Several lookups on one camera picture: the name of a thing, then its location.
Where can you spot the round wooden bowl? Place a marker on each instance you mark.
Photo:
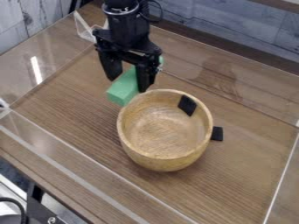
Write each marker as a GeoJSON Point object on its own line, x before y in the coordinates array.
{"type": "Point", "coordinates": [160, 138]}

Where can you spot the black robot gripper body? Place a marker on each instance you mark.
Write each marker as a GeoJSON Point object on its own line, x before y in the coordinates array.
{"type": "Point", "coordinates": [126, 36]}

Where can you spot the green rectangular stick block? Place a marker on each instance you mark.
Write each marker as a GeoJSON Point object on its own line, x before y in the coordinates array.
{"type": "Point", "coordinates": [122, 89]}

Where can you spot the clear acrylic enclosure wall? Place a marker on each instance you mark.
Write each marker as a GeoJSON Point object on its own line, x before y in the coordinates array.
{"type": "Point", "coordinates": [81, 184]}

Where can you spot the black patch inside bowl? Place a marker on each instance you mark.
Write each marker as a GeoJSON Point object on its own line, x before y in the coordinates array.
{"type": "Point", "coordinates": [186, 105]}

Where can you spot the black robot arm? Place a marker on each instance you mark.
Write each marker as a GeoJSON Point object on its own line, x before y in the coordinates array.
{"type": "Point", "coordinates": [126, 4]}

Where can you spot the black metal table frame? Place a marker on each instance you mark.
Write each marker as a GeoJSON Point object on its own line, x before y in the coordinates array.
{"type": "Point", "coordinates": [38, 214]}

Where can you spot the clear acrylic corner bracket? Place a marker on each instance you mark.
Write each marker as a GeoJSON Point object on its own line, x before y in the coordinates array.
{"type": "Point", "coordinates": [84, 29]}

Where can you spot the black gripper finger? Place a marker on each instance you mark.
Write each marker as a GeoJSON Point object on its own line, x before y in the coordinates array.
{"type": "Point", "coordinates": [110, 63]}
{"type": "Point", "coordinates": [145, 73]}

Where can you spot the black patch on table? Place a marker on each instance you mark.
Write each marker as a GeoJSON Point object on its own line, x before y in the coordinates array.
{"type": "Point", "coordinates": [216, 134]}

